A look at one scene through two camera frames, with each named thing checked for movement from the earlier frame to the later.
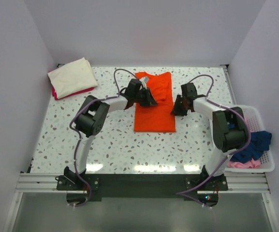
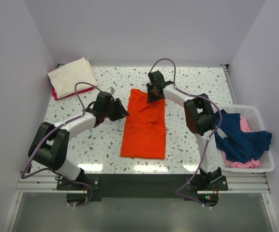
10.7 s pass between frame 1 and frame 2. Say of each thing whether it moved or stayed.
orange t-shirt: moved
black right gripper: moved
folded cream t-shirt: stayed
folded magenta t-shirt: stayed
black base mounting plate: stayed
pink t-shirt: stayed
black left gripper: moved
